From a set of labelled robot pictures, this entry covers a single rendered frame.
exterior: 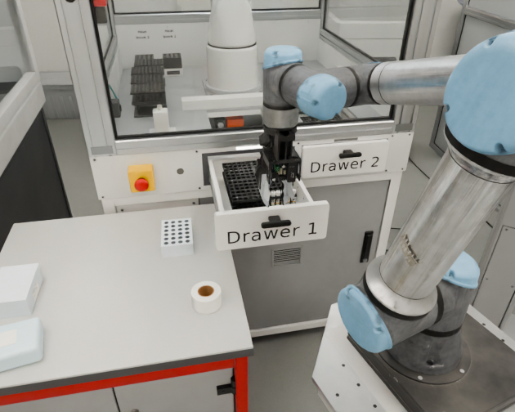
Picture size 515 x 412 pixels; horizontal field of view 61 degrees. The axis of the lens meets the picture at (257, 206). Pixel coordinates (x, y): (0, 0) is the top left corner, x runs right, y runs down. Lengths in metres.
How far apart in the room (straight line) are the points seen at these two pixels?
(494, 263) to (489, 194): 1.32
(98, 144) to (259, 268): 0.73
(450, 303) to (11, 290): 0.92
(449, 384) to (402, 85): 0.55
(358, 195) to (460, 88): 1.11
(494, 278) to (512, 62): 1.49
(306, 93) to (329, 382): 0.55
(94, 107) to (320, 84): 0.72
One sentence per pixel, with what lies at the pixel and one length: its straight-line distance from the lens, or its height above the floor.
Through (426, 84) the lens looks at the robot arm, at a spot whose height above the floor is 1.31.
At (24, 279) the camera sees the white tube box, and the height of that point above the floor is 0.81.
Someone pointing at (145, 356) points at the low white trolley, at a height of 0.76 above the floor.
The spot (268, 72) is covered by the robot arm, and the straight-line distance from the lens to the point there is 0.87.
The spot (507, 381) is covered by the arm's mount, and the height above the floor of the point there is 0.80.
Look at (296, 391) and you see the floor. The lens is 1.84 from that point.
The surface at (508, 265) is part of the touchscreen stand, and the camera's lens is 1.88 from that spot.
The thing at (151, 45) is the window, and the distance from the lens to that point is 1.25.
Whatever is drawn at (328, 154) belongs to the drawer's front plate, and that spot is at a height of 0.90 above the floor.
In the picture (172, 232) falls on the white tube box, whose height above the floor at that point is 0.80.
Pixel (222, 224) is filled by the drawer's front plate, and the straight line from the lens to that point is 1.07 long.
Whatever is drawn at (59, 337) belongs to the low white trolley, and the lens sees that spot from 1.08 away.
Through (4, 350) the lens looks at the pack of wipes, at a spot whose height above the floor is 0.80.
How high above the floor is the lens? 1.52
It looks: 33 degrees down
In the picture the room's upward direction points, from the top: straight up
